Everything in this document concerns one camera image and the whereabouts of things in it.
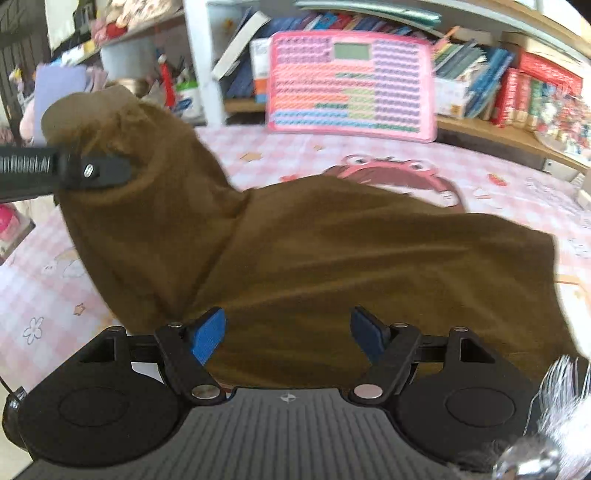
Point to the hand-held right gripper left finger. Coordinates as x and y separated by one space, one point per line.
208 334

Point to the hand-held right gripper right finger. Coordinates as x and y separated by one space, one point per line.
367 333

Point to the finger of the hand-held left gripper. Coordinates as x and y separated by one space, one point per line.
97 170

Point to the brown garment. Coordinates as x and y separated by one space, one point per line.
323 258

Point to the purple cloth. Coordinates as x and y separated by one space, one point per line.
60 87

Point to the brass bowl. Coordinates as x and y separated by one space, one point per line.
127 85

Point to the red tassel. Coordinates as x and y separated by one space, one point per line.
167 81

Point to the white and wooden bookshelf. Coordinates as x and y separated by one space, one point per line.
203 69

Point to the pink checked cartoon desk mat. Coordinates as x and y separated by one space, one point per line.
277 157

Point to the shiny silver ball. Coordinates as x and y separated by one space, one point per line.
526 459

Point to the white fluffy pompom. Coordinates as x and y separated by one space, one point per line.
565 397

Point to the pink learning tablet toy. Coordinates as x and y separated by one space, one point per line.
323 83

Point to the row of books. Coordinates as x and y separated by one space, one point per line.
466 64

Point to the colourful bead ornament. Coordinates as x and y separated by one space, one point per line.
565 120

